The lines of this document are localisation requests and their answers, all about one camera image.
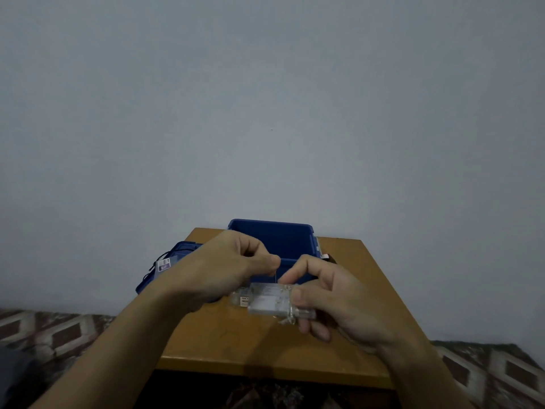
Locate person's left hand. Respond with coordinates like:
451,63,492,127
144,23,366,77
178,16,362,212
164,229,282,312

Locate person's right hand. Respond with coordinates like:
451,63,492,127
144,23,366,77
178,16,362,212
278,254,411,355

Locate clear plastic case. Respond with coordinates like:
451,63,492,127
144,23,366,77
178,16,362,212
229,282,318,325

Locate person's left forearm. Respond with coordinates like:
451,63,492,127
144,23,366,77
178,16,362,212
28,277,204,409

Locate person's right forearm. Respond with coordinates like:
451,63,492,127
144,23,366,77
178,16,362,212
376,329,475,409

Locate blue plastic bin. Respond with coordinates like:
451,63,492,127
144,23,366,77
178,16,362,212
227,219,321,286

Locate patterned carpet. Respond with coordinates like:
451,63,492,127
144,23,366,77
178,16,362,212
0,308,545,409

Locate dark grey cloth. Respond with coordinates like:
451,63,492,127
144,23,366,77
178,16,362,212
0,345,41,409

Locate black cable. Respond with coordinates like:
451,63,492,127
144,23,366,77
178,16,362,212
142,250,179,282

